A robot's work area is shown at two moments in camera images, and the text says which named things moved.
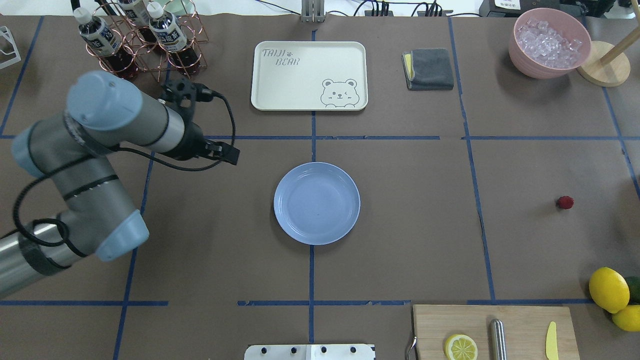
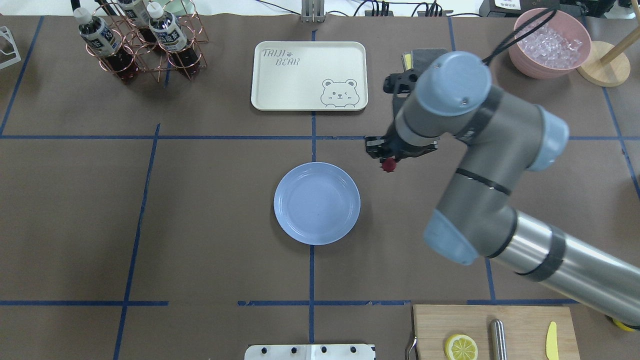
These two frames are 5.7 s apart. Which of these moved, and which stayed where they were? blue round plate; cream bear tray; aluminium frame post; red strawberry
Moved: red strawberry
Stayed: blue round plate; cream bear tray; aluminium frame post
